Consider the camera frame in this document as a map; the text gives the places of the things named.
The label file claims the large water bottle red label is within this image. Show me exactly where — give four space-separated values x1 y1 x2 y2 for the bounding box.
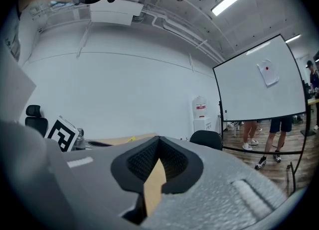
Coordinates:
191 96 208 119

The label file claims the white ceiling air conditioner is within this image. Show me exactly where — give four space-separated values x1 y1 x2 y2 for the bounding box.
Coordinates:
90 0 145 27

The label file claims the black office chair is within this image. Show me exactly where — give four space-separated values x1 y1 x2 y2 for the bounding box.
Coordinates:
24 104 49 138

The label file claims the person's grey printed shirt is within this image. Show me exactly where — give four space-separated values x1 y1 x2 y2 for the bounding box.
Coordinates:
0 46 48 230

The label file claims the white paper sheet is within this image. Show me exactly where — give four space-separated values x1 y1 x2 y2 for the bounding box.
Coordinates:
256 59 280 88

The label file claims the yellow-topped table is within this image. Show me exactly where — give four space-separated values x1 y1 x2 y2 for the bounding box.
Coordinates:
300 98 319 136

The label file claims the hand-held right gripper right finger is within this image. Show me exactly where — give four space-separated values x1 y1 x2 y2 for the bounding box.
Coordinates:
142 135 288 230

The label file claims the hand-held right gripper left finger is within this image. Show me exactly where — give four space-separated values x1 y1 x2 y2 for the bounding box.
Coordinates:
46 135 160 230

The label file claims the white water dispenser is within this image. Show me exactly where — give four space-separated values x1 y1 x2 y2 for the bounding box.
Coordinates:
193 116 212 135

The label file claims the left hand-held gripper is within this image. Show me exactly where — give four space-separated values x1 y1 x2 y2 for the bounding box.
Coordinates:
44 115 114 153

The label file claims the black-framed rolling whiteboard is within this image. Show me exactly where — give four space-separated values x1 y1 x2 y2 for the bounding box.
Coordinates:
212 33 313 196

